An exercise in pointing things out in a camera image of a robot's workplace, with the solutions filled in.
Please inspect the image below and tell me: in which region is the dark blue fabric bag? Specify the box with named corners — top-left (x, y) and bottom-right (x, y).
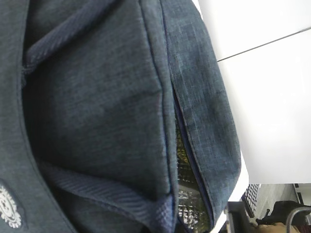
top-left (0, 0), bottom-right (241, 233)

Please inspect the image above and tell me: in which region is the black keyboard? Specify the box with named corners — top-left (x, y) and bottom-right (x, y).
top-left (241, 184), bottom-right (261, 218)

